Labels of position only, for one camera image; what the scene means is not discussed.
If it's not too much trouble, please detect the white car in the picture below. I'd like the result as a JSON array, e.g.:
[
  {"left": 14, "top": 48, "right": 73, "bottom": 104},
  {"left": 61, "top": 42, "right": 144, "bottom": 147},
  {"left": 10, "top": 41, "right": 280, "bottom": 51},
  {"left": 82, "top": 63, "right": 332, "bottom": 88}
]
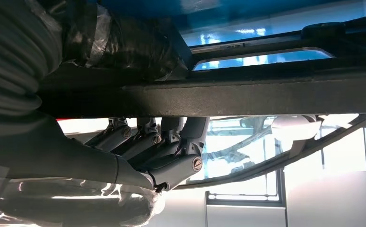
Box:
[{"left": 57, "top": 114, "right": 366, "bottom": 192}]

